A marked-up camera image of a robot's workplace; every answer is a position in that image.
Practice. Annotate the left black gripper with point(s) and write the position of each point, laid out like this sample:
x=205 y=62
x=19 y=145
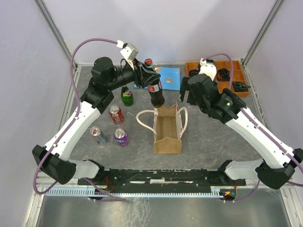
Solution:
x=144 y=75

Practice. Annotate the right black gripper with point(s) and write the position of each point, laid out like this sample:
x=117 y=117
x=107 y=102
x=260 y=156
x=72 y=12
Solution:
x=184 y=86

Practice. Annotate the green glass bottle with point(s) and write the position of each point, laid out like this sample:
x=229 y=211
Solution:
x=127 y=96

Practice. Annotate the cola glass bottle red cap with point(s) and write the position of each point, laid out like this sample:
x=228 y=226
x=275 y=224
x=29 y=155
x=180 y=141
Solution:
x=155 y=88

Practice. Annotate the red cola can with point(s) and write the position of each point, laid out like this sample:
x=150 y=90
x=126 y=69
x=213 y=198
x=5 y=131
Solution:
x=116 y=114

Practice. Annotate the brown canvas tote bag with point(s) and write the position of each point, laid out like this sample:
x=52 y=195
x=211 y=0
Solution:
x=169 y=125

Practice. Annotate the purple soda can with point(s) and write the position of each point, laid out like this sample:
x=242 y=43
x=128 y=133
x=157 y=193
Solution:
x=121 y=137

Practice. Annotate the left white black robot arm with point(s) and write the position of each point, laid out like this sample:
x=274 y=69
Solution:
x=53 y=157

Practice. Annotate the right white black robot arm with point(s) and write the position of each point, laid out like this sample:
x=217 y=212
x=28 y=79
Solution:
x=278 y=161

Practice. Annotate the black rolled tie left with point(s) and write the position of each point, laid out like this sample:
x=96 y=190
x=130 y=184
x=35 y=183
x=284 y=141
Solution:
x=193 y=72

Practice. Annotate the blue space print cloth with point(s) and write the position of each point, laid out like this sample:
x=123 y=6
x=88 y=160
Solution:
x=170 y=78

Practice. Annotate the black orange rolled tie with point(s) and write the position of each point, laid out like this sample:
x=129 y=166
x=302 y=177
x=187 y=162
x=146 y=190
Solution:
x=223 y=74

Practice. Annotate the dark green rolled tie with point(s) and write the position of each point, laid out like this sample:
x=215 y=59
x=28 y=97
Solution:
x=240 y=86

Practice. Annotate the orange wooden compartment tray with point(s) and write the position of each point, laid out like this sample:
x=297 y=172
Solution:
x=237 y=75

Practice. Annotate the blue silver energy drink can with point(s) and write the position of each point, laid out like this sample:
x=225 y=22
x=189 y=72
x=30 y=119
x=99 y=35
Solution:
x=98 y=135

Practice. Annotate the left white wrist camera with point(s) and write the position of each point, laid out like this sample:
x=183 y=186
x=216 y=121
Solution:
x=128 y=50

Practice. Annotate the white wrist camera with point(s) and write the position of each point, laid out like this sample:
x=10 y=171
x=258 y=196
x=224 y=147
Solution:
x=207 y=66
x=128 y=50

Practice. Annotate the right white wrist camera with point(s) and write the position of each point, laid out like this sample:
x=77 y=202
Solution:
x=207 y=66

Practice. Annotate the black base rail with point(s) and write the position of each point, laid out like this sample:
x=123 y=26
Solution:
x=164 y=181

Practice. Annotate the light blue cable duct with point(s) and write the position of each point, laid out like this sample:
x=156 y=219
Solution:
x=92 y=192

